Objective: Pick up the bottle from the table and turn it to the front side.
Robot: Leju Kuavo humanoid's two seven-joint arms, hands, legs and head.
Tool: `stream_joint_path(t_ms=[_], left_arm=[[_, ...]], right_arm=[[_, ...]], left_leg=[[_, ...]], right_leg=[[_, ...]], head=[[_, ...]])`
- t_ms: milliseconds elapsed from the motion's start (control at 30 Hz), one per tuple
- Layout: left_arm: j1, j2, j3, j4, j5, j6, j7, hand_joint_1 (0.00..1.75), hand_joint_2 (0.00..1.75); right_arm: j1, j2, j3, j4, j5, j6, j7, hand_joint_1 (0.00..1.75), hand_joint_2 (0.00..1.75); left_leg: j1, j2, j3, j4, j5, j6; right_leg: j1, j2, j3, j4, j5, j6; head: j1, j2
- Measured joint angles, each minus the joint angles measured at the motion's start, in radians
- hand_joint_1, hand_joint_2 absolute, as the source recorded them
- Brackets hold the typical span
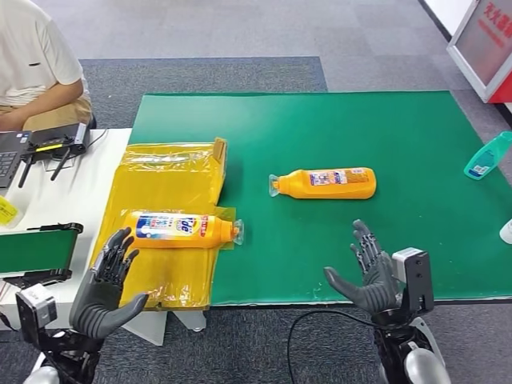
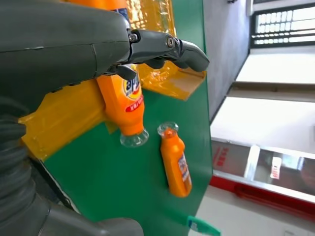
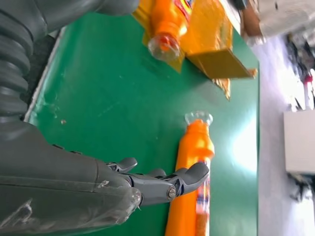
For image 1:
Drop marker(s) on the black router with antennas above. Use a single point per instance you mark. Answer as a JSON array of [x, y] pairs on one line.
[[52, 140]]

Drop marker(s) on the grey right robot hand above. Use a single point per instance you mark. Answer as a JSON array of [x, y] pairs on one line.
[[376, 291]]

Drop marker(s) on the person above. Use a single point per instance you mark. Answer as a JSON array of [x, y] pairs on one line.
[[28, 53]]

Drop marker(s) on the green table mat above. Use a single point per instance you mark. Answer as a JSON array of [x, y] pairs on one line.
[[280, 132]]

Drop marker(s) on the yellow sticker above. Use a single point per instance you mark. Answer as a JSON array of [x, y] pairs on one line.
[[6, 212]]

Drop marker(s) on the red and white sign board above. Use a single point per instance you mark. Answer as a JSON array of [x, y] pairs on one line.
[[479, 48]]

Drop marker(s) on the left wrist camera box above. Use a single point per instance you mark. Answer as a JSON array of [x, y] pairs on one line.
[[35, 312]]

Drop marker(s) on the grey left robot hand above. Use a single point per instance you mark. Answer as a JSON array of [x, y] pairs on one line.
[[96, 307]]

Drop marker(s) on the small green belt conveyor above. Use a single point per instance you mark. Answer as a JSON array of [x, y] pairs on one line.
[[35, 252]]

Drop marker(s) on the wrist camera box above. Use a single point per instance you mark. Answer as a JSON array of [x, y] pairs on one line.
[[417, 281], [35, 312]]

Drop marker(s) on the yellow film wrapped box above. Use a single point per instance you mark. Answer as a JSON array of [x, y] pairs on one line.
[[168, 180]]

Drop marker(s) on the orange detergent bottle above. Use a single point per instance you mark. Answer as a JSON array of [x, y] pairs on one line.
[[216, 233], [331, 190]]

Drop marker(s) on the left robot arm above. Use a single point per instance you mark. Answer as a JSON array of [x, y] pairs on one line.
[[72, 360]]

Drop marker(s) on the teal plastic bottle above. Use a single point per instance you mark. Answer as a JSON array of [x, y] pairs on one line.
[[488, 159]]

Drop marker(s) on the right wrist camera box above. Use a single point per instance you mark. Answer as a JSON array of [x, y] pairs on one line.
[[417, 281]]

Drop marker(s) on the white plastic bottle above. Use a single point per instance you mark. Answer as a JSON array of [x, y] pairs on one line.
[[507, 233]]

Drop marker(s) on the black laptop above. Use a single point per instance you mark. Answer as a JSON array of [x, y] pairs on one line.
[[10, 159]]

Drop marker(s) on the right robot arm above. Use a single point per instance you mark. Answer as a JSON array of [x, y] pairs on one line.
[[424, 371]]

